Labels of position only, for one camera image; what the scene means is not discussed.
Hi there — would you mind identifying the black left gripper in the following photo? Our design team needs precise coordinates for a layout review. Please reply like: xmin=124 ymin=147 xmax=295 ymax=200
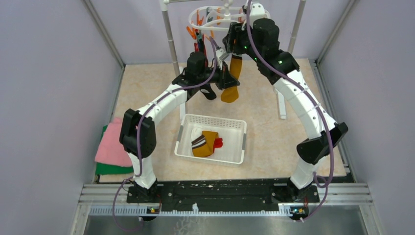
xmin=197 ymin=61 xmax=239 ymax=91

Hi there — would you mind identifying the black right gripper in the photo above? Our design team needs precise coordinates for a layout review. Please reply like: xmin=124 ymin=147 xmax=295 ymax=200
xmin=221 ymin=23 xmax=262 ymax=64

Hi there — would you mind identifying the mustard yellow sock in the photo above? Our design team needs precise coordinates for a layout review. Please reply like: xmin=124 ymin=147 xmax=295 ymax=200
xmin=191 ymin=130 xmax=219 ymax=158
xmin=221 ymin=54 xmax=243 ymax=103

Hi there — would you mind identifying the black sock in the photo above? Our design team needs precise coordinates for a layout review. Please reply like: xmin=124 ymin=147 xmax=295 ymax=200
xmin=199 ymin=54 xmax=217 ymax=100

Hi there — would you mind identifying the white plastic clip hanger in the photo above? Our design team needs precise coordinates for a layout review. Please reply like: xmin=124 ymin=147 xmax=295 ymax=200
xmin=188 ymin=0 xmax=249 ymax=32

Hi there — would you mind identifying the white sock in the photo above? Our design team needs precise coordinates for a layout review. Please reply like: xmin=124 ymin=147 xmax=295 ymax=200
xmin=190 ymin=127 xmax=203 ymax=141

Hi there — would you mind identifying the red snowflake sock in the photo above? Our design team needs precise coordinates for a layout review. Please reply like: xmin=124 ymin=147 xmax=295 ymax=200
xmin=194 ymin=42 xmax=199 ymax=52
xmin=213 ymin=138 xmax=223 ymax=150

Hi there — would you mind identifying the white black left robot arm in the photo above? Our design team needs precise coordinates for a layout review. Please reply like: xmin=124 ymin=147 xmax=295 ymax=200
xmin=119 ymin=49 xmax=242 ymax=202

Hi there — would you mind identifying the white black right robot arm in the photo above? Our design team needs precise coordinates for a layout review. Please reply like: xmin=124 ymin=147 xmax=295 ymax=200
xmin=223 ymin=18 xmax=348 ymax=202

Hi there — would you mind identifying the orange clothespin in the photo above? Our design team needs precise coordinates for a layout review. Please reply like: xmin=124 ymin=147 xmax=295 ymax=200
xmin=186 ymin=26 xmax=199 ymax=41

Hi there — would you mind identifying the white plastic basket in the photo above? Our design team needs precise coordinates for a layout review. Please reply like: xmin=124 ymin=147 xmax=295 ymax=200
xmin=174 ymin=114 xmax=247 ymax=166

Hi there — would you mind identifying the white metal drying rack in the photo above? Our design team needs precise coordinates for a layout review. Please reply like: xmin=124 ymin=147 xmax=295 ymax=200
xmin=158 ymin=0 xmax=307 ymax=120

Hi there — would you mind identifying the pink cloth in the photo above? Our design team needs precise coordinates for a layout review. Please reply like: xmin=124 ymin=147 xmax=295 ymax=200
xmin=94 ymin=117 xmax=132 ymax=167

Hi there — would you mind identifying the green cloth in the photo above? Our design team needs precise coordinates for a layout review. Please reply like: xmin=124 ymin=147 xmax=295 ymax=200
xmin=95 ymin=125 xmax=134 ymax=176

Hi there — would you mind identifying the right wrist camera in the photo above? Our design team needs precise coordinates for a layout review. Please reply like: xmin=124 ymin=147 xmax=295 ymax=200
xmin=242 ymin=0 xmax=270 ymax=21

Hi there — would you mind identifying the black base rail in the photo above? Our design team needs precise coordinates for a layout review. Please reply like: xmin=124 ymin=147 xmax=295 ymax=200
xmin=126 ymin=178 xmax=320 ymax=212

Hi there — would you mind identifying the white cable duct strip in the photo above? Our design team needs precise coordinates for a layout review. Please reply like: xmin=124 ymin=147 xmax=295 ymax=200
xmin=89 ymin=204 xmax=293 ymax=217

